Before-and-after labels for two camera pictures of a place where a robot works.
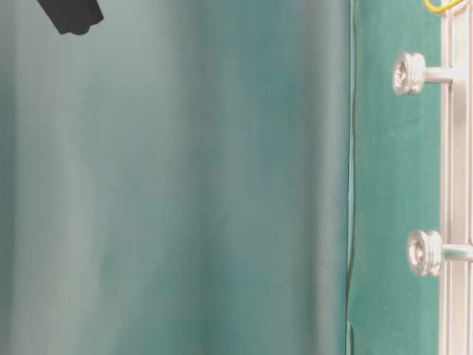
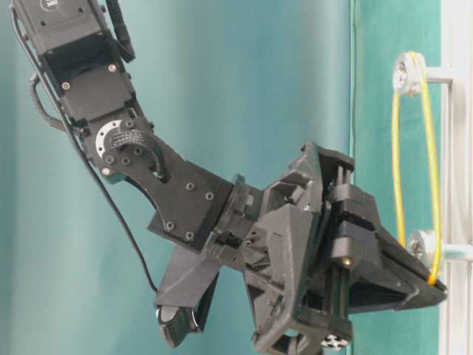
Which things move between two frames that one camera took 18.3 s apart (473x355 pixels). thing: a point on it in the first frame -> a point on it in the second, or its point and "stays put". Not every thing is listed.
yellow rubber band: x=442 y=8 -> x=436 y=273
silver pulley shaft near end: x=410 y=74 stays put
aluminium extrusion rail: x=457 y=176 stays put
